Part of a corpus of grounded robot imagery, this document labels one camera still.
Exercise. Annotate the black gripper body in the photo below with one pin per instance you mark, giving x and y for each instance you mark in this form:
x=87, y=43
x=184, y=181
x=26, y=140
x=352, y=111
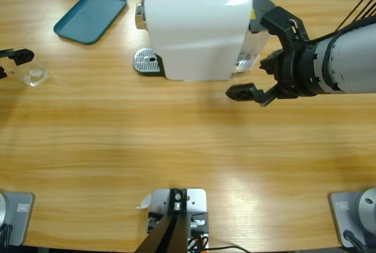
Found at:
x=299, y=71

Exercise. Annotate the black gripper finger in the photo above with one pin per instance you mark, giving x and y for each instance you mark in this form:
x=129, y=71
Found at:
x=273, y=63
x=23, y=56
x=3, y=73
x=242, y=92

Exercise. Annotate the clear glass cup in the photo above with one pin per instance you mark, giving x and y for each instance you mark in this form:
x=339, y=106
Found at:
x=35, y=77

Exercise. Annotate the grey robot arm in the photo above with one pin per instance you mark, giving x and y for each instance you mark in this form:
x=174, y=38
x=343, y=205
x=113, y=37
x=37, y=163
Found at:
x=352, y=59

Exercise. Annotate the white capsule coffee machine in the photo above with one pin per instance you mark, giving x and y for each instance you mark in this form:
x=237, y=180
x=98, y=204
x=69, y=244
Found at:
x=191, y=35

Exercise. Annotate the teal plastic tray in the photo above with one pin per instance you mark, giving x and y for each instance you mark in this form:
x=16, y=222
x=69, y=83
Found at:
x=88, y=15

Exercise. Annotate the black capsule holder with rods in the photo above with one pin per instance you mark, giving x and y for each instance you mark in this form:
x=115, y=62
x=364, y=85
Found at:
x=354, y=9

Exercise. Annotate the metal drip tray grille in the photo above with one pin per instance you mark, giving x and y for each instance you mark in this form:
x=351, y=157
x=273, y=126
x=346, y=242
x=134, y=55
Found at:
x=144, y=62

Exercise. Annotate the white tape tag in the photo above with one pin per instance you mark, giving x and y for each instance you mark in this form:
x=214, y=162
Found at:
x=145, y=201

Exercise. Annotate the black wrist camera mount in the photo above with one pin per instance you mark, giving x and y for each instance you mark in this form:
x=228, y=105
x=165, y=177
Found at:
x=279, y=19

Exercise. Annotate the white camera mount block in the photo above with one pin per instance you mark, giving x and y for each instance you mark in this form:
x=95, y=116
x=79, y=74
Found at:
x=195, y=200

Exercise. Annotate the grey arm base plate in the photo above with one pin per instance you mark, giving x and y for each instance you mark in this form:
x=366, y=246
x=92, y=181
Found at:
x=340, y=220
x=20, y=223

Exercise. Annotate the dark camera post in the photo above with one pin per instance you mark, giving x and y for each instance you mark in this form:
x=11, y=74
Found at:
x=167, y=235

